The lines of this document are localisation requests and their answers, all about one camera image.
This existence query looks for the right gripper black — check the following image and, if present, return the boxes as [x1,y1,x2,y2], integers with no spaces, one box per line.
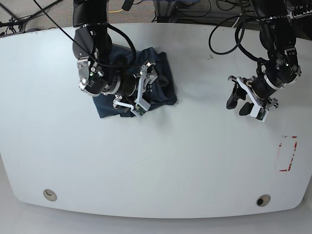
[104,74,170,97]

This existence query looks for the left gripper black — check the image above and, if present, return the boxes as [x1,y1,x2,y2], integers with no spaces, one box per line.
[226,75,277,116]

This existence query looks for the dark navy T-shirt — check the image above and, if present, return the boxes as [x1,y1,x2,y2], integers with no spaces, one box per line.
[93,47,177,118]

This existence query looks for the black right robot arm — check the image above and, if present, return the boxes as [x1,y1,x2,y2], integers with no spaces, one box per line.
[73,0,176,103]

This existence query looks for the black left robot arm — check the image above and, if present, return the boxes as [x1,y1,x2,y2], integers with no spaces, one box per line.
[226,0,301,121]

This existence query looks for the red tape rectangle marking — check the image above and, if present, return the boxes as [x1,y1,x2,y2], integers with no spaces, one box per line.
[275,136,298,172]

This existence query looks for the white power strip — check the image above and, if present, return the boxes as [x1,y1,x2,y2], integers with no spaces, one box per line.
[290,5,312,19]

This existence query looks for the black tripod legs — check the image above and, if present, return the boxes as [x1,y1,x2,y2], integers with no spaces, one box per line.
[0,0,64,35]

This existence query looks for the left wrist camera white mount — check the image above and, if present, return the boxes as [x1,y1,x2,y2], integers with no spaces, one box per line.
[228,76,279,122]

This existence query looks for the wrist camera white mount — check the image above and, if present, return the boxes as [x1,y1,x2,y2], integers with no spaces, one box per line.
[228,76,279,122]
[113,61,158,117]

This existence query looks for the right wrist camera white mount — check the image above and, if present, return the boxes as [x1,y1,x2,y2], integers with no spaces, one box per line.
[113,61,158,117]

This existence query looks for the aluminium frame stand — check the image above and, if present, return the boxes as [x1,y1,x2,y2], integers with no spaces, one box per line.
[153,0,178,23]

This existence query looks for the right table cable grommet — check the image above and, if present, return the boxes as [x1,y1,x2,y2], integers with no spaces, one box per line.
[256,195,271,207]

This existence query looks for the table cable grommet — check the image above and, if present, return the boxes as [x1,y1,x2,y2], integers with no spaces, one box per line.
[256,195,271,207]
[43,189,57,202]

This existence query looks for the left table cable grommet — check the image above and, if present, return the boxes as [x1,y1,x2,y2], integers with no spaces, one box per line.
[43,189,57,202]

